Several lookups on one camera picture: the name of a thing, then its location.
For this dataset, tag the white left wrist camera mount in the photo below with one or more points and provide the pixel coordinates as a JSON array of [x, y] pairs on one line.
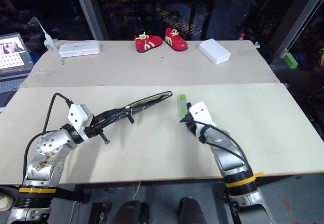
[[77, 117]]

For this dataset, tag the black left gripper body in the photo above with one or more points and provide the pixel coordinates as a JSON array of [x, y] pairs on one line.
[[93, 131]]

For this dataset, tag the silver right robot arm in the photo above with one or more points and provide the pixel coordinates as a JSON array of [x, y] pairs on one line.
[[227, 153]]

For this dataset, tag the open laptop computer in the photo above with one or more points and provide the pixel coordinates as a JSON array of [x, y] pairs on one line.
[[11, 59]]

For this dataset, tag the flat white plastic case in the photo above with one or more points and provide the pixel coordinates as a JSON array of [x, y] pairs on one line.
[[80, 49]]

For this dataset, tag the green highlighter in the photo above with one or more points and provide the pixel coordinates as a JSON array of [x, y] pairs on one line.
[[182, 105]]

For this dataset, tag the red shoe with yellow laces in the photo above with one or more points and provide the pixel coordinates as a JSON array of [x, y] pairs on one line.
[[147, 43], [175, 40]]

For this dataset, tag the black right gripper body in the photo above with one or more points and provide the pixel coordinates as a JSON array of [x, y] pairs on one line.
[[190, 126]]

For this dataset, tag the cream round object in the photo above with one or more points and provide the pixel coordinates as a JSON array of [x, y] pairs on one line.
[[5, 201]]

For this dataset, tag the white clamp stand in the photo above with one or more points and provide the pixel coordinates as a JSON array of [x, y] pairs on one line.
[[48, 41]]

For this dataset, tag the white rectangular box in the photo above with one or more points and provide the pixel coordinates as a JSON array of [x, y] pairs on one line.
[[214, 51]]

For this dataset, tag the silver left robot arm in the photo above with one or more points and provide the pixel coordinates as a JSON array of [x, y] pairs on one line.
[[48, 145]]

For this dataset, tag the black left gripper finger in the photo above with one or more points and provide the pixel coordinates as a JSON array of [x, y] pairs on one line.
[[111, 113], [114, 119]]

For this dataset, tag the green block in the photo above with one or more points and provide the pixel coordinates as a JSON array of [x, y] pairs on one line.
[[290, 60]]

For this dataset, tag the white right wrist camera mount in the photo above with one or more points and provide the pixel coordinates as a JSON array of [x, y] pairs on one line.
[[201, 113]]

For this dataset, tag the black grid zipper pouch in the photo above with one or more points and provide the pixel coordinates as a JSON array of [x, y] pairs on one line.
[[149, 101]]

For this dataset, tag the dark rounded shape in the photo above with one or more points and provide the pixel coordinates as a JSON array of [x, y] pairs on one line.
[[132, 211], [191, 210]]

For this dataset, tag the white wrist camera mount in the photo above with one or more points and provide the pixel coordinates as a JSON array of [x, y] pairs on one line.
[[77, 117], [201, 113]]

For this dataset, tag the grey aluminium frame post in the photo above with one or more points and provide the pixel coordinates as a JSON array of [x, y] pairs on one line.
[[86, 8]]

